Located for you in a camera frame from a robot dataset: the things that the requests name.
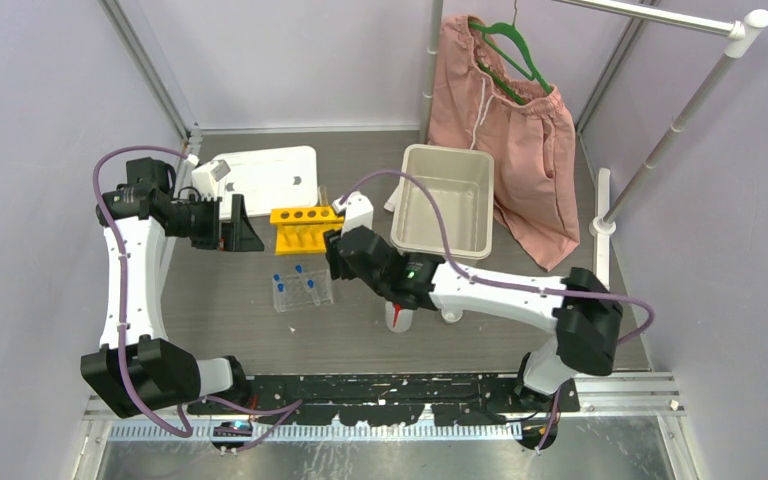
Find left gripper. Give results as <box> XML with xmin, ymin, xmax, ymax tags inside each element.
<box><xmin>164</xmin><ymin>192</ymin><xmax>263</xmax><ymax>252</ymax></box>

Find red capped wash bottle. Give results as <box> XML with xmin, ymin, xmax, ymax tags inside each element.
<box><xmin>385</xmin><ymin>302</ymin><xmax>415</xmax><ymax>333</ymax></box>

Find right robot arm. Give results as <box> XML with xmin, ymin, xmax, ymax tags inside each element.
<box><xmin>324</xmin><ymin>226</ymin><xmax>623</xmax><ymax>411</ymax></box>

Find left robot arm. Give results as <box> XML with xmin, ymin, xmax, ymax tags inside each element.
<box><xmin>80</xmin><ymin>157</ymin><xmax>264</xmax><ymax>418</ymax></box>

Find yellow test tube rack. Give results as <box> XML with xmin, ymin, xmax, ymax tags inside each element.
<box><xmin>269</xmin><ymin>206</ymin><xmax>343</xmax><ymax>256</ymax></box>

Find clear acrylic tube rack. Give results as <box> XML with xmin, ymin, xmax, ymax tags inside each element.
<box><xmin>270</xmin><ymin>269</ymin><xmax>334</xmax><ymax>313</ymax></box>

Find white rectangular tray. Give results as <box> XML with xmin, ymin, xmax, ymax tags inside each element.
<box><xmin>212</xmin><ymin>146</ymin><xmax>319</xmax><ymax>217</ymax></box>

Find small white cup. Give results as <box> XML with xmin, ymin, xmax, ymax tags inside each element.
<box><xmin>440</xmin><ymin>310</ymin><xmax>463</xmax><ymax>324</ymax></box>

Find beige plastic bin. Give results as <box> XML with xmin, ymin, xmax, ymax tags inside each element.
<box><xmin>390</xmin><ymin>144</ymin><xmax>494</xmax><ymax>265</ymax></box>

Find pink shorts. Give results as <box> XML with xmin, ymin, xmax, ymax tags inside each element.
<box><xmin>428</xmin><ymin>15</ymin><xmax>580</xmax><ymax>270</ymax></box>

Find green clothes hanger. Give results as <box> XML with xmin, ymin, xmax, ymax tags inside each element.
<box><xmin>467</xmin><ymin>19</ymin><xmax>554</xmax><ymax>105</ymax></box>

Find white clothes rack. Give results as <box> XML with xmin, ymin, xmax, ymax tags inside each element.
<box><xmin>443</xmin><ymin>1</ymin><xmax>768</xmax><ymax>302</ymax></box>

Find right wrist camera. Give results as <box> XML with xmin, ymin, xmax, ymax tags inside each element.
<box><xmin>331</xmin><ymin>191</ymin><xmax>374</xmax><ymax>233</ymax></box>

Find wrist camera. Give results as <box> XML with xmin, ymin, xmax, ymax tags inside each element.
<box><xmin>331</xmin><ymin>191</ymin><xmax>374</xmax><ymax>233</ymax></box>
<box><xmin>191</xmin><ymin>159</ymin><xmax>231</xmax><ymax>198</ymax></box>

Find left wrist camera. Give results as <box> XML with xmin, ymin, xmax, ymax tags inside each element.
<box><xmin>191</xmin><ymin>159</ymin><xmax>231</xmax><ymax>198</ymax></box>

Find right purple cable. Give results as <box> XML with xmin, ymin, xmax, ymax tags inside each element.
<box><xmin>334</xmin><ymin>169</ymin><xmax>656</xmax><ymax>455</ymax></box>

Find purple cable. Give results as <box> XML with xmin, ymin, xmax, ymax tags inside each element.
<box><xmin>334</xmin><ymin>169</ymin><xmax>656</xmax><ymax>455</ymax></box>
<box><xmin>92</xmin><ymin>146</ymin><xmax>302</xmax><ymax>455</ymax></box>

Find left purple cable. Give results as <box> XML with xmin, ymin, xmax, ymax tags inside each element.
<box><xmin>92</xmin><ymin>146</ymin><xmax>302</xmax><ymax>455</ymax></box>

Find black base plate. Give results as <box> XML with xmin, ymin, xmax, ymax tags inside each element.
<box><xmin>187</xmin><ymin>372</ymin><xmax>582</xmax><ymax>429</ymax></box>

